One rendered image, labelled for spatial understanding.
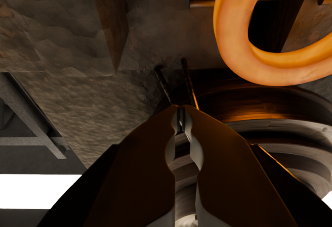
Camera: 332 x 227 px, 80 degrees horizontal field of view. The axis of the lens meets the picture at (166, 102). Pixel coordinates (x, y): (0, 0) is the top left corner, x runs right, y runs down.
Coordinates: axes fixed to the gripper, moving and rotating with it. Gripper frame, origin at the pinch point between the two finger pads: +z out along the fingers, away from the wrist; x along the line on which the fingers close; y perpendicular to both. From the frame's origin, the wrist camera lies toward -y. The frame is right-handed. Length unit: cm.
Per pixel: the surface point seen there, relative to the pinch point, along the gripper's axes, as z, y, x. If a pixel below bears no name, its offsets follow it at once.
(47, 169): 491, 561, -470
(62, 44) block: 8.1, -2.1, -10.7
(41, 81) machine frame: 29.1, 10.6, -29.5
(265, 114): 13.4, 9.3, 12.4
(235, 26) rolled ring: 11.1, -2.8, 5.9
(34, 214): 350, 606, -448
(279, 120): 12.8, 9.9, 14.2
